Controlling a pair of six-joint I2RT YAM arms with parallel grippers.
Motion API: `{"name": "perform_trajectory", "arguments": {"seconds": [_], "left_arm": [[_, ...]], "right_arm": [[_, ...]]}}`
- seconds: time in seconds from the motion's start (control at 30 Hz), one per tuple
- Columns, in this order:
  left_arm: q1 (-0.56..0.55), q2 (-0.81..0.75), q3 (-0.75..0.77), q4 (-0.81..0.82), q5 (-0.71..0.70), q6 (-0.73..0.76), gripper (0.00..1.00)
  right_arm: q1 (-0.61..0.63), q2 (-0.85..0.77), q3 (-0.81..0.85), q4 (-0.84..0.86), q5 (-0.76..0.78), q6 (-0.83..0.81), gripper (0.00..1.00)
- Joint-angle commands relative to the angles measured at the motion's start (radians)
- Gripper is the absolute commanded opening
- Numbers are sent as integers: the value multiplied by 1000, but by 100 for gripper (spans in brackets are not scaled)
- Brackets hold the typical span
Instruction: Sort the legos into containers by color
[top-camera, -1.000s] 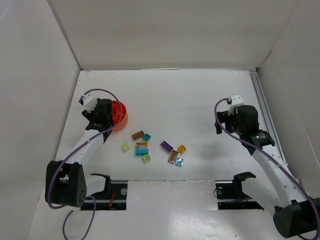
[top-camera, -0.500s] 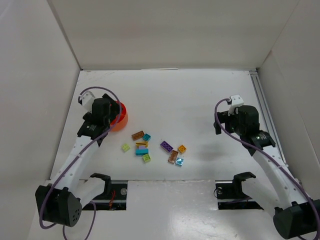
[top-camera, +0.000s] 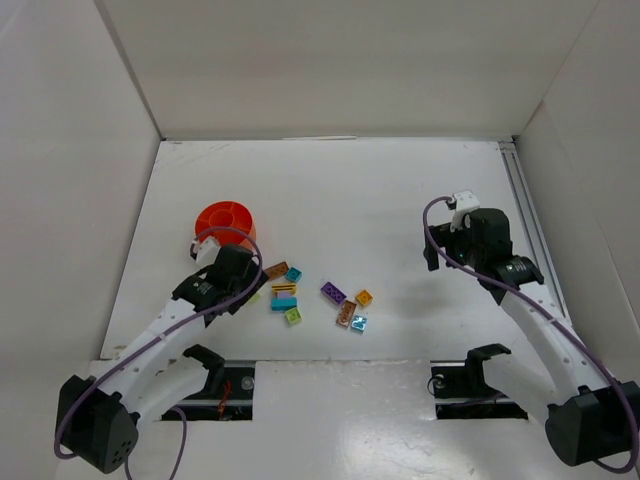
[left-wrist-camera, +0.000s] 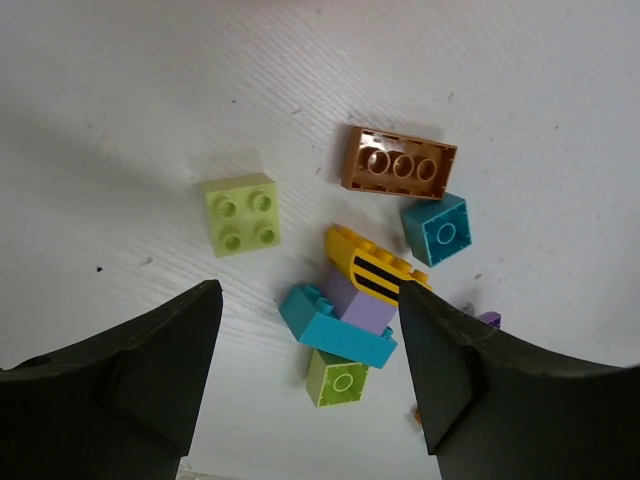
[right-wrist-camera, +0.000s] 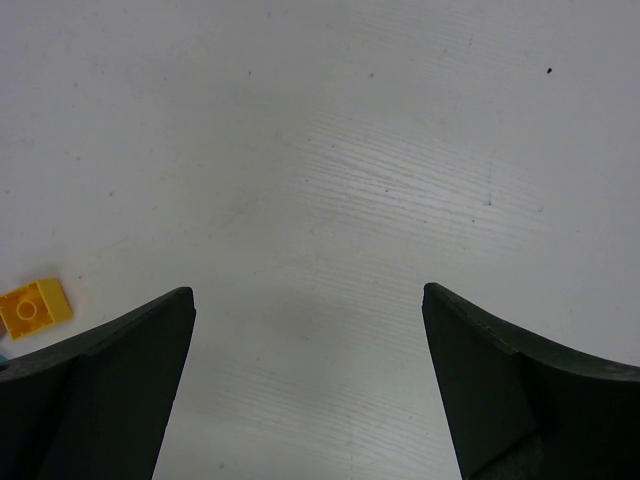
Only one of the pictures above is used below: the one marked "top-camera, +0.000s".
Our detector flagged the small teal lego brick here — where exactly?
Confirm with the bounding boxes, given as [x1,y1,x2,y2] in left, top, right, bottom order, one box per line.
[285,267,302,283]

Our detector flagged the lime green lego brick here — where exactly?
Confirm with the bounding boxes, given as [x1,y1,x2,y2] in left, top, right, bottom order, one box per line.
[284,307,302,326]

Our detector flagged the light blue lego brick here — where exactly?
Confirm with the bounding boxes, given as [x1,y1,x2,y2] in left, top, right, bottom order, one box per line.
[350,315,368,334]

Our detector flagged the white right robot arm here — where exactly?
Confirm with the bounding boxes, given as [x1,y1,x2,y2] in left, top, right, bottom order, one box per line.
[423,196,639,474]

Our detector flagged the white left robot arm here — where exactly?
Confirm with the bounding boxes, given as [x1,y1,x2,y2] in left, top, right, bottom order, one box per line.
[54,245,267,474]

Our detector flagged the brown lego plate upper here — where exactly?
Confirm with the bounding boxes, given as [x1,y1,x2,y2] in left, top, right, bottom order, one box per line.
[264,262,289,281]

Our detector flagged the brown lego plate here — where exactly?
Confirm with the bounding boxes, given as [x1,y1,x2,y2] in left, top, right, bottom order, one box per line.
[336,300,357,329]
[264,262,289,281]

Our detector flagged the orange round divided container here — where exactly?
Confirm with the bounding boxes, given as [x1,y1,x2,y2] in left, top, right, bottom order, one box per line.
[190,201,256,258]

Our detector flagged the yellow black striped lego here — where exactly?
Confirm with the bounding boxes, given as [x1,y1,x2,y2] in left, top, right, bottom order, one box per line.
[271,282,297,296]

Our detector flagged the long teal lego brick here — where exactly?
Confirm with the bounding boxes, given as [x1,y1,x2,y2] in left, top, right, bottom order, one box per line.
[270,297,297,311]

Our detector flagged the orange yellow lego brick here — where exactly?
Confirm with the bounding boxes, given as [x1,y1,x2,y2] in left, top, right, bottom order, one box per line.
[355,289,373,308]

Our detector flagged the purple lego plate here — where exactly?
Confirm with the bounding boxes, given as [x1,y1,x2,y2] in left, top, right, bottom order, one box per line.
[320,282,346,306]

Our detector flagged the brown lego plate lower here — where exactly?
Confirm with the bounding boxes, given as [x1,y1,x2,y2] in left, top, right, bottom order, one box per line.
[336,300,357,329]

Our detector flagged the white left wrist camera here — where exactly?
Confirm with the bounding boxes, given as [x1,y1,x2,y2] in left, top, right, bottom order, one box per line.
[190,237,220,267]

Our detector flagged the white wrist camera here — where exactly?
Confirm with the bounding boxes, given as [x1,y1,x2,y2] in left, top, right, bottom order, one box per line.
[190,237,220,267]
[446,190,480,232]

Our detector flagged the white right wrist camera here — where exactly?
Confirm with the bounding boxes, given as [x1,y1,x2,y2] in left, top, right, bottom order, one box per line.
[446,190,480,232]

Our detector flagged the aluminium rail right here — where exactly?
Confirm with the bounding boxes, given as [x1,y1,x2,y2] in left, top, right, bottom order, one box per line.
[498,141,569,316]

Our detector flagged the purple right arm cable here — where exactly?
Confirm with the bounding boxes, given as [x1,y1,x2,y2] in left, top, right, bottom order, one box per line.
[422,196,640,475]

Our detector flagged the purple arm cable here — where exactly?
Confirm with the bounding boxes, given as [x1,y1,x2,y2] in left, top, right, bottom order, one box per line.
[422,196,640,475]
[53,225,265,480]

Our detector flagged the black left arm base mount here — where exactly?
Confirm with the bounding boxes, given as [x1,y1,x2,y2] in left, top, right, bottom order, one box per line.
[161,345,256,422]

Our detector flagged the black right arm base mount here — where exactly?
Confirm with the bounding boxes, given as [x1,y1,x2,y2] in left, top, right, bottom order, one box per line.
[427,344,528,420]

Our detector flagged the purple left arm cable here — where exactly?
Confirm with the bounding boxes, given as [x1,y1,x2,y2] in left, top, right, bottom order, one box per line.
[53,225,265,480]

